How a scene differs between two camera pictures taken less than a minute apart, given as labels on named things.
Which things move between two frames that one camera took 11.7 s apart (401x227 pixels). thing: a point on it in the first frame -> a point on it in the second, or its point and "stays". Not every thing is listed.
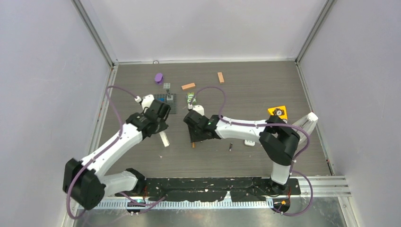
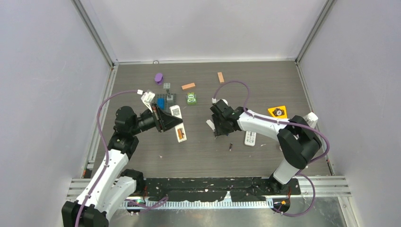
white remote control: [164, 139] -> [176, 111]
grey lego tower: [169, 97] stays
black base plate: [242, 189] stays
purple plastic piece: [159, 78] stays
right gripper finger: [201, 133] -> [222, 126]
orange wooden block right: [221, 77] stays
